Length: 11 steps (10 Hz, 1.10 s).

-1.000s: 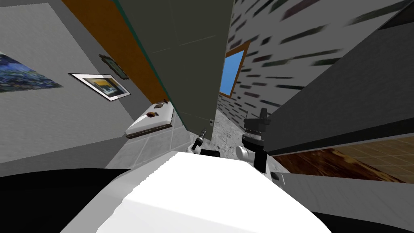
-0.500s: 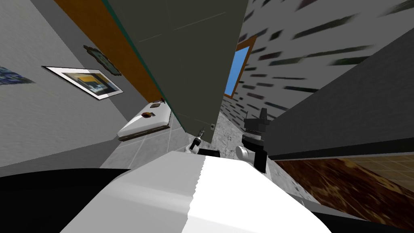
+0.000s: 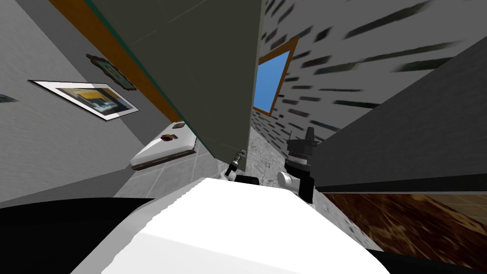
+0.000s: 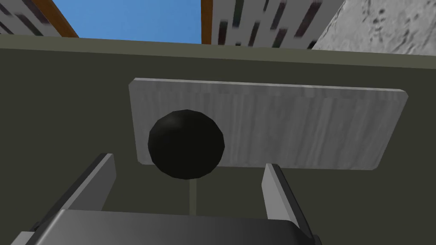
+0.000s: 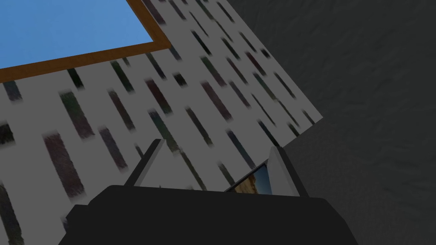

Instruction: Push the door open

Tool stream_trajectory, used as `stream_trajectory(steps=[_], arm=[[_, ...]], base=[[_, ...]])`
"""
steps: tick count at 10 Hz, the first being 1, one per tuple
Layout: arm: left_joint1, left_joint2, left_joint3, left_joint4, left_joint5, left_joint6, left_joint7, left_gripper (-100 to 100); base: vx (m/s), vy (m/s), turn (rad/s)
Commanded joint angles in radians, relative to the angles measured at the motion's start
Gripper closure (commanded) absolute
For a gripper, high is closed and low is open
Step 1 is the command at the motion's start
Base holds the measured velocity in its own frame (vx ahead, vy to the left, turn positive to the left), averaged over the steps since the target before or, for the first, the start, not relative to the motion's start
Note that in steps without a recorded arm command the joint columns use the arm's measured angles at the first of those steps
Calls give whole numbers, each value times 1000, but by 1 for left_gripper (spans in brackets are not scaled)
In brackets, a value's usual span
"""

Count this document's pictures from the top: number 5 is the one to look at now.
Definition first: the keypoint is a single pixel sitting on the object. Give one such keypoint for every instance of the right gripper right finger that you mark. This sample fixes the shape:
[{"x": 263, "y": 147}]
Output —
[{"x": 283, "y": 173}]

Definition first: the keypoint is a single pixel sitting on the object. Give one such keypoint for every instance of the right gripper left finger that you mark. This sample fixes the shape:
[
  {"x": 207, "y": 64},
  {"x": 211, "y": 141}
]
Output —
[{"x": 147, "y": 165}]

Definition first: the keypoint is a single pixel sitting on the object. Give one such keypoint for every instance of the black framed picture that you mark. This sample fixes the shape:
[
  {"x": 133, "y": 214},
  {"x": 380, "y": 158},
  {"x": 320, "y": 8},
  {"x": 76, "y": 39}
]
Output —
[{"x": 256, "y": 182}]

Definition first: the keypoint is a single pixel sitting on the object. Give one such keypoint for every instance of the brown framed window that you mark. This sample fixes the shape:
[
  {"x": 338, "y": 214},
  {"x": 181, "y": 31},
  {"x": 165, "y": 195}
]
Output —
[{"x": 68, "y": 27}]

